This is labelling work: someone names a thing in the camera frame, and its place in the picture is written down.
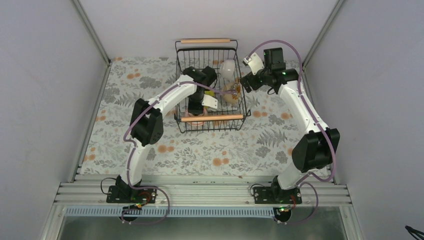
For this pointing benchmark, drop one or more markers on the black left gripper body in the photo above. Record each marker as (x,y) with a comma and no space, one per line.
(192,106)

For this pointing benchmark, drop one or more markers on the aluminium frame rail left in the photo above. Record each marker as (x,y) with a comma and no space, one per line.
(80,68)

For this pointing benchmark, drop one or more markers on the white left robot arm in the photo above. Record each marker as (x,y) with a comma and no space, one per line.
(146,125)

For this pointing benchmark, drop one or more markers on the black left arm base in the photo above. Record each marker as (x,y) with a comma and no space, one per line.
(122,193)

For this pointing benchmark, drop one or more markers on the cream floral bowl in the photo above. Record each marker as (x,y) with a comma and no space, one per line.
(233,94)

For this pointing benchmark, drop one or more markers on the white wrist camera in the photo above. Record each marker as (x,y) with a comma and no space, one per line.
(210,102)
(254,62)

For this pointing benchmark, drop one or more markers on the black wire dish rack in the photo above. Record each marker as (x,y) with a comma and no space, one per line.
(211,55)

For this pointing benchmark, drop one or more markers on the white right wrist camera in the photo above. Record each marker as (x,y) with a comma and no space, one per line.
(254,62)

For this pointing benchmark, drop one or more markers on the far wooden rack handle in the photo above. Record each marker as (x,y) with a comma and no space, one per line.
(205,40)

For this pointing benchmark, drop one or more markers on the floral patterned table mat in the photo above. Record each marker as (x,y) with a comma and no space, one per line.
(262,147)

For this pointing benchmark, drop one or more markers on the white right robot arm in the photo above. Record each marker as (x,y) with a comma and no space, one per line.
(317,147)

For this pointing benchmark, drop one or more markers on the aluminium frame rail right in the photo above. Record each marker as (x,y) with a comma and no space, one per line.
(346,221)

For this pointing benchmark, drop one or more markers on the aluminium front mounting rail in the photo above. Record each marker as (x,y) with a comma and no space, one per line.
(194,190)

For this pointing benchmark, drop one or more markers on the slotted grey cable duct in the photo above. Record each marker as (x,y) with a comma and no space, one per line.
(177,212)

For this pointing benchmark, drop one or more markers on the aluminium frame rail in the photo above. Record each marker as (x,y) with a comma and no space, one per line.
(80,68)
(346,221)

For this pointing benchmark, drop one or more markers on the orange patterned white bowl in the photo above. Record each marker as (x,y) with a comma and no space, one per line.
(192,119)

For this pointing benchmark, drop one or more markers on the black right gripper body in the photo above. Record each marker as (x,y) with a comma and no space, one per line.
(255,85)

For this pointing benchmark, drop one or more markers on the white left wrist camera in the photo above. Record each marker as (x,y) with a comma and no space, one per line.
(210,102)

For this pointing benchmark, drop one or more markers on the near wooden rack handle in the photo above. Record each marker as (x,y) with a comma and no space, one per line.
(227,117)

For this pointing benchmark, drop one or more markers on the white glossy bowl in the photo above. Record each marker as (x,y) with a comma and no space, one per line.
(227,69)

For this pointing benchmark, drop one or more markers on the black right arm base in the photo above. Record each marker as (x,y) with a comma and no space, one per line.
(273,194)

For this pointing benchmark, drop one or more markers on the wooden rack handle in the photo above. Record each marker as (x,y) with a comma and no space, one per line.
(227,117)
(205,40)

